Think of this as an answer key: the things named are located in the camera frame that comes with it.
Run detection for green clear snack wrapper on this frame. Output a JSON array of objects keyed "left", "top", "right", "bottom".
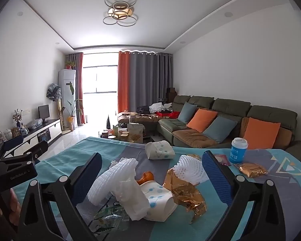
[{"left": 88, "top": 194, "right": 130, "bottom": 236}]

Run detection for large gold foil wrapper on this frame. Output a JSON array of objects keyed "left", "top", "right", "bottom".
[{"left": 163, "top": 168, "right": 207, "bottom": 224}]

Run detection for white foam fruit net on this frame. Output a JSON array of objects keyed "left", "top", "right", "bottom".
[{"left": 87, "top": 158, "right": 150, "bottom": 221}]

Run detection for crushed white paper cup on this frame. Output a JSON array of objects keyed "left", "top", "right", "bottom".
[{"left": 140, "top": 181, "right": 177, "bottom": 223}]

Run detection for orange peel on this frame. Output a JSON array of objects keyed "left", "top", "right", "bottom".
[{"left": 137, "top": 171, "right": 154, "bottom": 185}]

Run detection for white tissue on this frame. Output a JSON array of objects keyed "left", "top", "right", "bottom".
[{"left": 109, "top": 160, "right": 120, "bottom": 169}]

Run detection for person's left hand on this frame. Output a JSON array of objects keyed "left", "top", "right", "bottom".
[{"left": 0, "top": 188, "right": 21, "bottom": 226}]

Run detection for small gold foil wrapper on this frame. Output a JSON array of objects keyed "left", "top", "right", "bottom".
[{"left": 238, "top": 163, "right": 268, "bottom": 178}]

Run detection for white tv cabinet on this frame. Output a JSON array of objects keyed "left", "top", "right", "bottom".
[{"left": 0, "top": 119, "right": 62, "bottom": 158}]

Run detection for small black monitor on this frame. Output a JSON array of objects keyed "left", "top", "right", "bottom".
[{"left": 38, "top": 104, "right": 50, "bottom": 123}]

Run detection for blue paper coffee cup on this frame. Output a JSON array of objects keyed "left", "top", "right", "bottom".
[{"left": 229, "top": 138, "right": 248, "bottom": 164}]

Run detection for orange cushion near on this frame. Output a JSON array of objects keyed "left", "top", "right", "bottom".
[{"left": 244, "top": 117, "right": 281, "bottom": 150}]

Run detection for orange cushion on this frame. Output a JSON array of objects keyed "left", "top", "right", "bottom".
[
  {"left": 186, "top": 109, "right": 218, "bottom": 133},
  {"left": 244, "top": 117, "right": 281, "bottom": 150}
]

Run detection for tall potted plant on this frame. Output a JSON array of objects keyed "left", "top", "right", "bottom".
[{"left": 62, "top": 80, "right": 82, "bottom": 131}]

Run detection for blue cushion near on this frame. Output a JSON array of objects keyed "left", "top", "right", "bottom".
[{"left": 202, "top": 116, "right": 237, "bottom": 143}]

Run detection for blue cushion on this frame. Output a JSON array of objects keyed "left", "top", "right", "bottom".
[
  {"left": 177, "top": 102, "right": 197, "bottom": 124},
  {"left": 202, "top": 116, "right": 237, "bottom": 143}
]

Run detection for white standing air conditioner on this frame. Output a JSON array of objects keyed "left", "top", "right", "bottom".
[{"left": 58, "top": 69, "right": 77, "bottom": 129}]

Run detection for green sectional sofa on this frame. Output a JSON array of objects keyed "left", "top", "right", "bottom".
[{"left": 157, "top": 95, "right": 301, "bottom": 162}]

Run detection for orange cushion far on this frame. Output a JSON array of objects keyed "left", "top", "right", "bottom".
[{"left": 186, "top": 109, "right": 218, "bottom": 133}]

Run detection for cluttered black coffee table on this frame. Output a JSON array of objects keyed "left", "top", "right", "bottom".
[{"left": 99, "top": 111, "right": 163, "bottom": 143}]

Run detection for blue cushion far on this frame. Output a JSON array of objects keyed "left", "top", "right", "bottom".
[{"left": 177, "top": 102, "right": 197, "bottom": 124}]

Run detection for orange and grey curtain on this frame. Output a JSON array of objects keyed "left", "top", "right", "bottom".
[{"left": 117, "top": 51, "right": 173, "bottom": 113}]

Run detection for ring ceiling lamp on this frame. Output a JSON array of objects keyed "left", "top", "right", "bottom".
[{"left": 103, "top": 0, "right": 138, "bottom": 27}]

